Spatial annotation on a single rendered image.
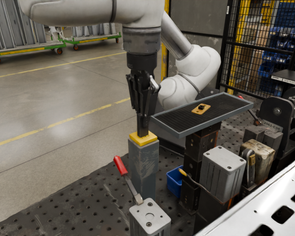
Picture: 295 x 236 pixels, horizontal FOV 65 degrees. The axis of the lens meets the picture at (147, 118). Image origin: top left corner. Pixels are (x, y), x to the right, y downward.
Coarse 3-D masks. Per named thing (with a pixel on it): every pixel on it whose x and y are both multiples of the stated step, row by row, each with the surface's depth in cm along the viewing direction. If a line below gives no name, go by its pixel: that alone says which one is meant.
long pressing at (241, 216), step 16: (288, 176) 75; (256, 192) 68; (272, 192) 69; (288, 192) 69; (240, 208) 63; (256, 208) 63; (272, 208) 63; (208, 224) 59; (224, 224) 59; (240, 224) 59; (256, 224) 59; (272, 224) 59; (288, 224) 59
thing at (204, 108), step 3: (201, 105) 82; (204, 105) 84; (207, 105) 84; (195, 108) 82; (198, 108) 81; (201, 108) 80; (204, 108) 82; (207, 108) 82; (192, 111) 79; (195, 111) 79; (198, 111) 80; (201, 111) 79; (204, 111) 79; (201, 114) 78
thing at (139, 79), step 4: (140, 80) 57; (140, 84) 58; (140, 88) 58; (140, 92) 59; (144, 92) 59; (140, 96) 60; (144, 96) 60; (140, 100) 61; (144, 100) 60; (140, 104) 62; (144, 104) 61; (140, 108) 62; (144, 108) 62; (140, 112) 63; (144, 112) 62; (140, 116) 62; (144, 116) 63
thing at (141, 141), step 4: (136, 132) 69; (148, 132) 69; (132, 136) 67; (136, 136) 67; (144, 136) 67; (148, 136) 67; (152, 136) 67; (156, 136) 67; (136, 140) 65; (140, 140) 65; (144, 140) 65; (148, 140) 66; (152, 140) 66; (140, 144) 64; (144, 144) 65
